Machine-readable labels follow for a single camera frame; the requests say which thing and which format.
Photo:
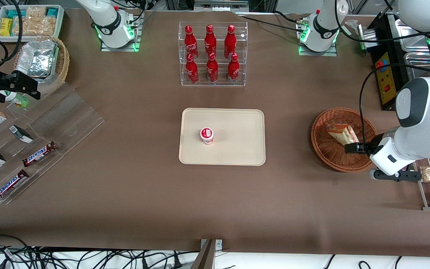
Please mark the beige plastic tray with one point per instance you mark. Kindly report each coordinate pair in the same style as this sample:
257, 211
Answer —
237, 142

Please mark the triangle sandwich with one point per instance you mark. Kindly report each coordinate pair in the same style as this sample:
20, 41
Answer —
343, 133

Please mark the red cola bottle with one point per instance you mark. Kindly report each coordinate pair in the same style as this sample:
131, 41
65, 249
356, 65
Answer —
192, 71
230, 42
212, 70
233, 71
210, 41
190, 41

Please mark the teal snack pack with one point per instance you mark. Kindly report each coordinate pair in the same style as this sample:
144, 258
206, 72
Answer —
13, 14
52, 12

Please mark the light wicker basket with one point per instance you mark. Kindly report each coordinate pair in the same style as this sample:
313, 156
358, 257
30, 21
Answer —
62, 63

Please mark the clear bag of crackers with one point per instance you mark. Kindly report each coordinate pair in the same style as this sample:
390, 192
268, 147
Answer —
37, 24

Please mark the silver foil pack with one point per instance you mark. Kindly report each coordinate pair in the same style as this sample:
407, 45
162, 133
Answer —
36, 59

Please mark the clear acrylic stepped display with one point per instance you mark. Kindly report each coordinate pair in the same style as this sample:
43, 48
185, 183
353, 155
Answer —
69, 116

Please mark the yellow snack pack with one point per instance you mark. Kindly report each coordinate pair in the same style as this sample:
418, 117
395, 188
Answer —
6, 27

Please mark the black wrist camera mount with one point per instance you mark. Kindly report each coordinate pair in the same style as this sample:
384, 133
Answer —
398, 175

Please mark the brown wicker basket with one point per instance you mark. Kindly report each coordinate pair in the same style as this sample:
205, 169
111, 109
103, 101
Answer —
327, 149

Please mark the clear acrylic bottle rack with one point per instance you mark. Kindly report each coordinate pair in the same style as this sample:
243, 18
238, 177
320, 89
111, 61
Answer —
213, 84

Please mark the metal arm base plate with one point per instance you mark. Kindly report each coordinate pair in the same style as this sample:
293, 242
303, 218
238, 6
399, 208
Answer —
120, 48
317, 53

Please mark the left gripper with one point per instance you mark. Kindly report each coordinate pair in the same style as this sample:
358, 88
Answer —
373, 143

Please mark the white plastic bin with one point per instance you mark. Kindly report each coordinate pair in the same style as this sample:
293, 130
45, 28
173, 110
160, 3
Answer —
61, 22

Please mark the metal bracket post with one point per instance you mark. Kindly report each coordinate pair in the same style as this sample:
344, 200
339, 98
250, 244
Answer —
208, 254

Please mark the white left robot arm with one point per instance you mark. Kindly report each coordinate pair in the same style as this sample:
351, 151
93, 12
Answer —
424, 112

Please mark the red white yogurt cup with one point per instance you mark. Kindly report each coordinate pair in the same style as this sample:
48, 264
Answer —
207, 136

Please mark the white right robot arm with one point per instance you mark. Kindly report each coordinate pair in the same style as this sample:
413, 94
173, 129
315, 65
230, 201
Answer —
106, 20

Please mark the brown Snickers bar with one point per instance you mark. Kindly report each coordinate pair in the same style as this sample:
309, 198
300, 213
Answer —
39, 154
10, 185

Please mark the green white-capped bottle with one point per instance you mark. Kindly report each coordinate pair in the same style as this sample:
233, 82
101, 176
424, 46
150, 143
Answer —
15, 98

